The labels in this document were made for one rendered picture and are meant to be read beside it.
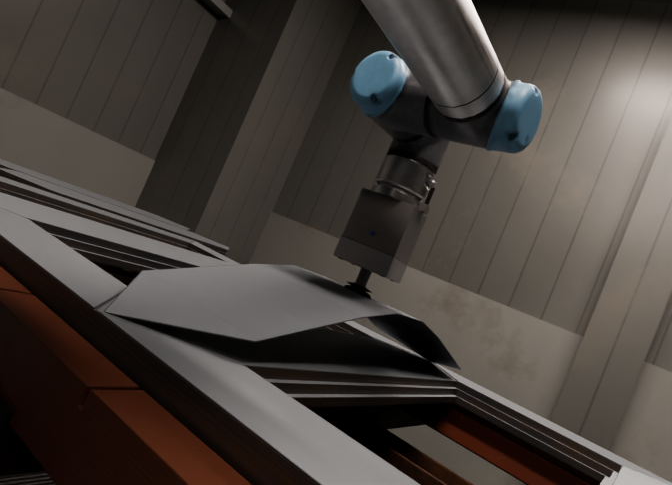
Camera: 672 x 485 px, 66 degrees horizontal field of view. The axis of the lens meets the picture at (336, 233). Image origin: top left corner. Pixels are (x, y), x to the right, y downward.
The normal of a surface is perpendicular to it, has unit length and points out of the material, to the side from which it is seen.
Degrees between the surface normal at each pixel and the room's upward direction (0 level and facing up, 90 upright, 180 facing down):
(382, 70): 90
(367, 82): 90
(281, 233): 90
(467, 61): 118
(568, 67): 90
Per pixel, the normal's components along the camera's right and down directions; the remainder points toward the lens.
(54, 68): 0.81, 0.32
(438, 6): 0.45, 0.67
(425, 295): -0.44, -0.23
